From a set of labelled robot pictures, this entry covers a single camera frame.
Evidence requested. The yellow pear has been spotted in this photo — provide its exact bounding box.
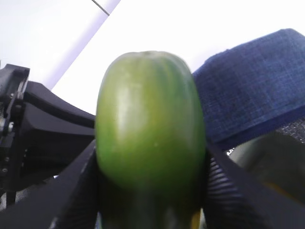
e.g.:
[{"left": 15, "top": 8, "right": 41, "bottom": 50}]
[{"left": 190, "top": 210, "right": 202, "bottom": 229}]

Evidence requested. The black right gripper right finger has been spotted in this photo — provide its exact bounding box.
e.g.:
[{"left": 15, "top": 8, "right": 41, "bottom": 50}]
[{"left": 203, "top": 142, "right": 305, "bottom": 229}]

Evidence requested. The green cucumber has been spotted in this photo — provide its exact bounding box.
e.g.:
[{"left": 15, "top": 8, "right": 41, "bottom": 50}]
[{"left": 95, "top": 51, "right": 206, "bottom": 229}]

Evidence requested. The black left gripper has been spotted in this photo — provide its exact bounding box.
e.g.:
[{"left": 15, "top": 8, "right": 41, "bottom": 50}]
[{"left": 0, "top": 64, "right": 95, "bottom": 205}]

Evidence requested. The dark blue lunch bag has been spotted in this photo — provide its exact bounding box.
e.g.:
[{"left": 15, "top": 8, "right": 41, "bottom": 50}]
[{"left": 193, "top": 29, "right": 305, "bottom": 150}]

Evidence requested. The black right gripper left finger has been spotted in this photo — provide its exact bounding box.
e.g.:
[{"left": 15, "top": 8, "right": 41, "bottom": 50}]
[{"left": 0, "top": 141, "right": 99, "bottom": 229}]

